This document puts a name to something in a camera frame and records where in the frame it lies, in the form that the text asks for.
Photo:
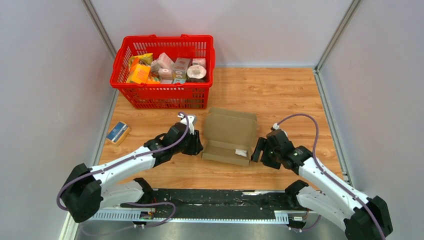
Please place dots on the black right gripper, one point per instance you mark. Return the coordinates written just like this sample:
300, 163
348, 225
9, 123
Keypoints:
263, 145

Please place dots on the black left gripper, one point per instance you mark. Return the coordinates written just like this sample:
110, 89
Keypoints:
196, 147

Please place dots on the brown cardboard paper box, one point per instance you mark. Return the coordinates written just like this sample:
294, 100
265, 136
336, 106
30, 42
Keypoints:
226, 130

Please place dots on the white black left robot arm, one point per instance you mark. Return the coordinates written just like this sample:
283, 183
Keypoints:
119, 169

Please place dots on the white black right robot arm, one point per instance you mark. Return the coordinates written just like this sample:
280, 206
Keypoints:
359, 216

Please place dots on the small white packet in box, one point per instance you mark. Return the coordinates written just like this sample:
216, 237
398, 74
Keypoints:
241, 152

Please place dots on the blue yellow small box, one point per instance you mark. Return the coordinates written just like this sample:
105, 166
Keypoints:
118, 133

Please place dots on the orange snack box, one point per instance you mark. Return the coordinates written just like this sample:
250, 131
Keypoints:
138, 74

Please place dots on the round tape roll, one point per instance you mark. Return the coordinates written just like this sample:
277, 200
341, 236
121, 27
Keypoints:
196, 74

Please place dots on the red plastic shopping basket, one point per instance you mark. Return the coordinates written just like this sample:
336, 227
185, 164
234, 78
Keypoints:
166, 88

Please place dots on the pink white carton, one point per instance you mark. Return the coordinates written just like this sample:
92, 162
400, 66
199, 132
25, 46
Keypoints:
164, 61

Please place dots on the yellow snack bag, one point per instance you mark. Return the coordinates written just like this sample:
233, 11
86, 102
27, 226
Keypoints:
144, 59

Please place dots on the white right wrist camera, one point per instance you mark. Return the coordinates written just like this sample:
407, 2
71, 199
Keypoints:
275, 127

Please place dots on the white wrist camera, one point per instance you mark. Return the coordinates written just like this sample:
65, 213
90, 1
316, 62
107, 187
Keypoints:
275, 127
188, 120

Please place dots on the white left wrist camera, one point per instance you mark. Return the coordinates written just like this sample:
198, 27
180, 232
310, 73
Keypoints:
188, 120

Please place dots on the aluminium frame rail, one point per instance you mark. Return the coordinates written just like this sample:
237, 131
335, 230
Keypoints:
85, 200

